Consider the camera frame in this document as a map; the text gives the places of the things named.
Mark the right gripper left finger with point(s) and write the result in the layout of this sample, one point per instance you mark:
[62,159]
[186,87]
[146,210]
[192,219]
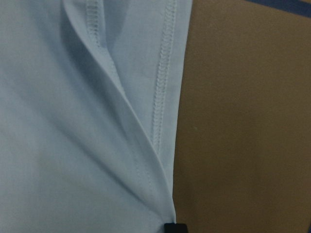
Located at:
[169,228]

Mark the light blue t-shirt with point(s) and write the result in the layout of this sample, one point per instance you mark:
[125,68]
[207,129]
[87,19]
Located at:
[89,97]

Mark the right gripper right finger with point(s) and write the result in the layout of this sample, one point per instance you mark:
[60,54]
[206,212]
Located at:
[181,228]

